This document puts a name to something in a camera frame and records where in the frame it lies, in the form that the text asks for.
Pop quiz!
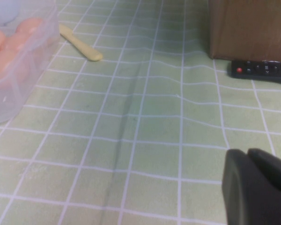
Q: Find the brown cardboard box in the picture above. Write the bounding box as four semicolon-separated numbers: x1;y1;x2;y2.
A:
207;0;281;64

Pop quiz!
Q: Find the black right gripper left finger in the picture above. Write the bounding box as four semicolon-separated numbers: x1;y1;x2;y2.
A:
222;149;281;225

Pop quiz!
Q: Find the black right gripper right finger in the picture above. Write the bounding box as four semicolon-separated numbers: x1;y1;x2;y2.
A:
247;148;281;196

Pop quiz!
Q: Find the black remote control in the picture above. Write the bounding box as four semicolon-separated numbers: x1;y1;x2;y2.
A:
227;60;281;85

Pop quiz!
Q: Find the yellow plastic knife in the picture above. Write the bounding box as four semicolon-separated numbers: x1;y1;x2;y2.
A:
58;24;104;62

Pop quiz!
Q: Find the clear plastic egg tray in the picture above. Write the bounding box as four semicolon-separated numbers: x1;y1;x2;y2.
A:
0;0;281;225

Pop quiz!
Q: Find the light blue bowl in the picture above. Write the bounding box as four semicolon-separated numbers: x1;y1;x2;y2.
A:
0;0;21;25

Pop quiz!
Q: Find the clear plastic egg box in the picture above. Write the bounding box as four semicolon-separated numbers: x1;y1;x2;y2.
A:
0;0;61;125

